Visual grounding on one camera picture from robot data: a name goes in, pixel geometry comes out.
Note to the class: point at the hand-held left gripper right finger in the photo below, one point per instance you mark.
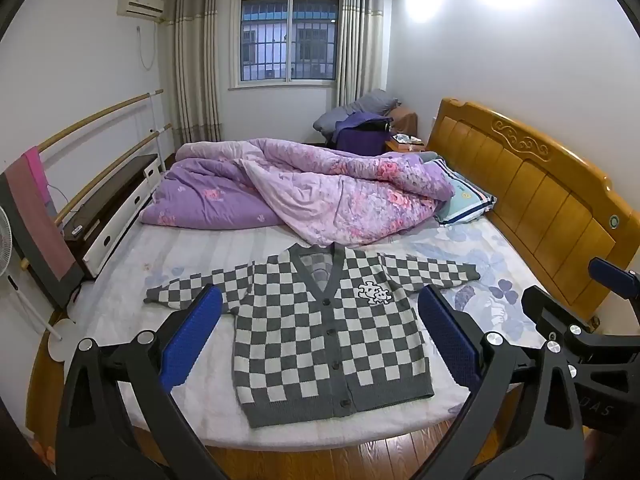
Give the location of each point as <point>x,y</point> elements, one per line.
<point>447,340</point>

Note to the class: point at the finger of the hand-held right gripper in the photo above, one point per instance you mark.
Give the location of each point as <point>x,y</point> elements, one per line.
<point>550,310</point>
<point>607,272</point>

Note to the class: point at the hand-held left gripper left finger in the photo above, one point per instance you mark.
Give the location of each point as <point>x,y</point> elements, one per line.
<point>192,330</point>

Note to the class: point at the grey white checkered cardigan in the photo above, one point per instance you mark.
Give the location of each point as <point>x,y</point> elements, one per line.
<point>325,360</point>

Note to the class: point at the white floral bed sheet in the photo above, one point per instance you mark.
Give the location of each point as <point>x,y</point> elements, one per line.
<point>150,270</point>

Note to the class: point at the wooden headboard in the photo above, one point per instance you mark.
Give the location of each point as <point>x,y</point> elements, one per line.
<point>540,195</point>

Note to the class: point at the white standing fan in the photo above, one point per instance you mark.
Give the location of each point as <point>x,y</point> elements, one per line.
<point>61,342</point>

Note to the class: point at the blue striped pillow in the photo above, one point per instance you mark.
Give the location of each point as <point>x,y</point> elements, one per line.
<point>465,205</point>

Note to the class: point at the black white low cabinet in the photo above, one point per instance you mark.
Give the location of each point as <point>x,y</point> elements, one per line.
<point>115,200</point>

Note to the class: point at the purple floral quilt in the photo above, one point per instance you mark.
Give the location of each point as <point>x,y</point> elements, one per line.
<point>300,185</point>

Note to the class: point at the pink brown towel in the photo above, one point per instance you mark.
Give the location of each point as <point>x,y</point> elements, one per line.
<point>45,225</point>

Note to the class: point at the wooden nightstand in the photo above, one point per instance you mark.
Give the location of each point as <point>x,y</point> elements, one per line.
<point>402,147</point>

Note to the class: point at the dark purple cloth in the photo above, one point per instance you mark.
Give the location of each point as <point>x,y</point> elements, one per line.
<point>360,137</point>

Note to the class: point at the brown chair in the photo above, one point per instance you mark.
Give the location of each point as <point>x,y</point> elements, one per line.
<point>405,120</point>

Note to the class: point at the grey pillow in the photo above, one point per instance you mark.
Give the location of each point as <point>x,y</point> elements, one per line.
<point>360,105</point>

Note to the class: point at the beige striped curtain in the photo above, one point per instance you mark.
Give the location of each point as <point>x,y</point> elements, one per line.
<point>195,60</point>
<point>357,40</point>

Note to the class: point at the barred window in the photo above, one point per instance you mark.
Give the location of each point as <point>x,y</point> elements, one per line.
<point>287,35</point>

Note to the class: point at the white air conditioner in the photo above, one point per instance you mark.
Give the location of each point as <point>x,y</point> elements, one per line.
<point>140,5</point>

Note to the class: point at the short wooden wall rail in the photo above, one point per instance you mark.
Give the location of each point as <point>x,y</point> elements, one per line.
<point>115,160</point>

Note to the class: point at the long wooden wall rail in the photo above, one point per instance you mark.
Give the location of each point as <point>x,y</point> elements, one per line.
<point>100,115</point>

